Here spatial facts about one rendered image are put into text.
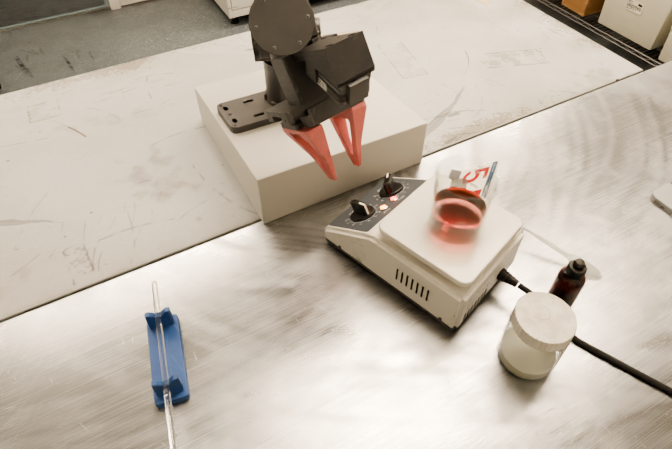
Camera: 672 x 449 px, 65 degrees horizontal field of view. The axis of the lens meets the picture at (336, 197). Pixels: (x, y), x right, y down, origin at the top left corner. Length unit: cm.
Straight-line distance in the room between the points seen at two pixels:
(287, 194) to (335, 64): 26
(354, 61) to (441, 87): 48
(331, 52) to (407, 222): 21
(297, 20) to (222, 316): 34
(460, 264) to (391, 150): 24
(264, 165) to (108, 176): 26
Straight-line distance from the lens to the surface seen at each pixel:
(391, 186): 66
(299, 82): 53
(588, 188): 82
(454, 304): 57
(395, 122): 74
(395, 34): 110
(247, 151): 69
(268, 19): 47
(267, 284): 64
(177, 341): 61
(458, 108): 91
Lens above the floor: 143
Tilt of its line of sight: 46 degrees down
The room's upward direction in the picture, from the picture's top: straight up
